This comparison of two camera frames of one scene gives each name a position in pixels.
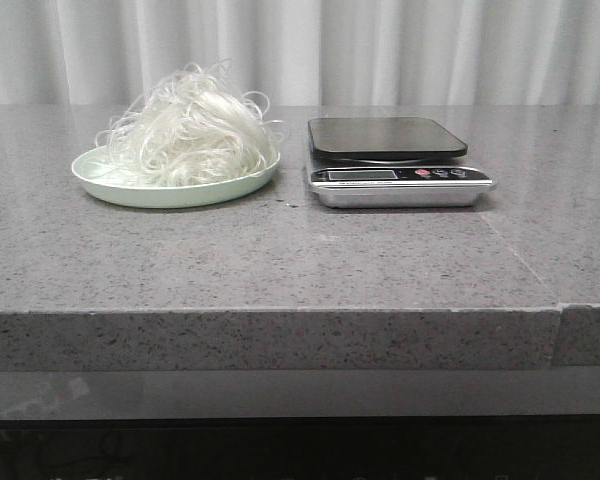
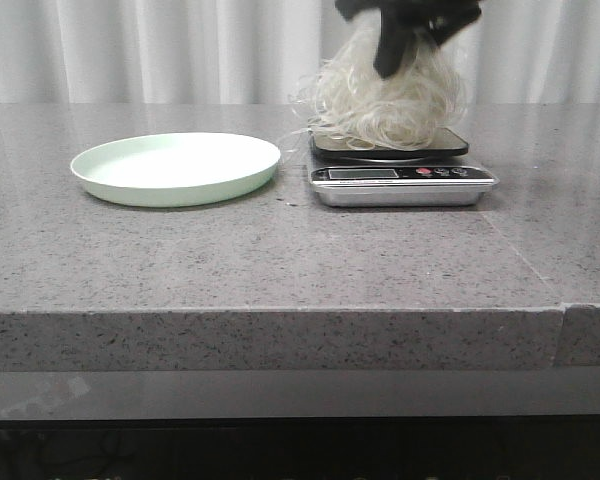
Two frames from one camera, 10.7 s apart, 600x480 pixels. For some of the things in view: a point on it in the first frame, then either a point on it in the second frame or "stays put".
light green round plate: x=130 y=187 stays put
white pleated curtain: x=340 y=58 stays put
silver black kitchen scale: x=391 y=163 stays put
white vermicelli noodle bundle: x=192 y=128 to x=347 y=100
